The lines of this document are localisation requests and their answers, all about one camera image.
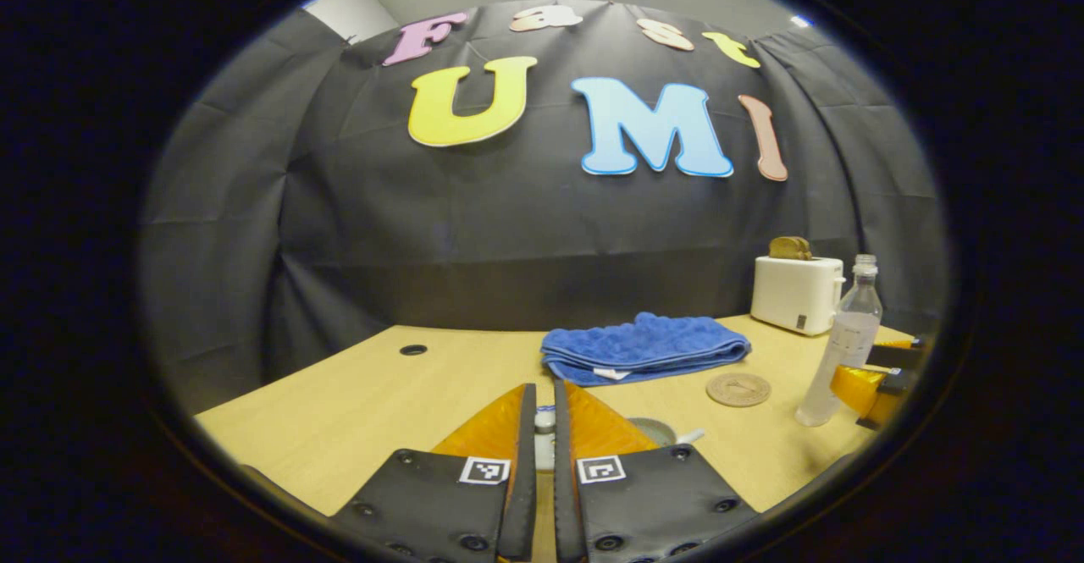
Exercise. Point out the folded blue towel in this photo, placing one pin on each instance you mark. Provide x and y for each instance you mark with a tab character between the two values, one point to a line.
644	347

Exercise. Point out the clear water bottle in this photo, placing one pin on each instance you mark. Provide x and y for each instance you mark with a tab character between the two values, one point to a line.
847	343

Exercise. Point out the brown bread slice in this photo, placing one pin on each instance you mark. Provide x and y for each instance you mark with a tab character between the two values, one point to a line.
803	249
782	249

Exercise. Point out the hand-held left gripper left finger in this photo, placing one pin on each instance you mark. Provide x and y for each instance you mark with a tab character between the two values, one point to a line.
525	478

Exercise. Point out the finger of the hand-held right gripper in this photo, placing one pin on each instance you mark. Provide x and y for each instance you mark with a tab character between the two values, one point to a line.
855	381
898	356

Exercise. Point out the round wooden coaster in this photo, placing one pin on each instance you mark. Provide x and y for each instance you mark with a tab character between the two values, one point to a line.
738	389

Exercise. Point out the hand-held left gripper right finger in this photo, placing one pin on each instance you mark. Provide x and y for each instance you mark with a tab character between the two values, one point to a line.
563	495

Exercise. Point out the white toaster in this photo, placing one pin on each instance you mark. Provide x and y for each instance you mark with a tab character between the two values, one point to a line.
796	294

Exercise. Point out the black backdrop cloth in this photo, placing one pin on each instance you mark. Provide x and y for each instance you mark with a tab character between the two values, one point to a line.
542	224

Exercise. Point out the white teacup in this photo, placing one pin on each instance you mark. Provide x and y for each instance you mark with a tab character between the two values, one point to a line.
652	430

